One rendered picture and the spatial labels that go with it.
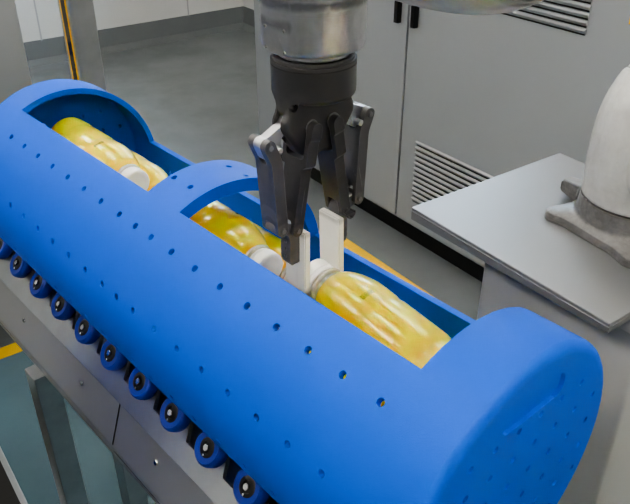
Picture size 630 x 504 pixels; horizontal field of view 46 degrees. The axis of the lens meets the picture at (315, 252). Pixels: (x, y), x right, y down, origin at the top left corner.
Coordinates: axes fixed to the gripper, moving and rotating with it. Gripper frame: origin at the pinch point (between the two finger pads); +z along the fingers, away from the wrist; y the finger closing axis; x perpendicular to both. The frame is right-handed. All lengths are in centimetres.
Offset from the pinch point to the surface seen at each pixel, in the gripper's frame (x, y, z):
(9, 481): -98, 16, 105
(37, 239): -36.6, 14.9, 8.8
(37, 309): -51, 13, 29
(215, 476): -4.6, 11.4, 27.8
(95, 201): -26.9, 10.4, 1.2
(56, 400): -72, 8, 65
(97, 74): -115, -32, 17
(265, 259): -7.3, 0.8, 3.9
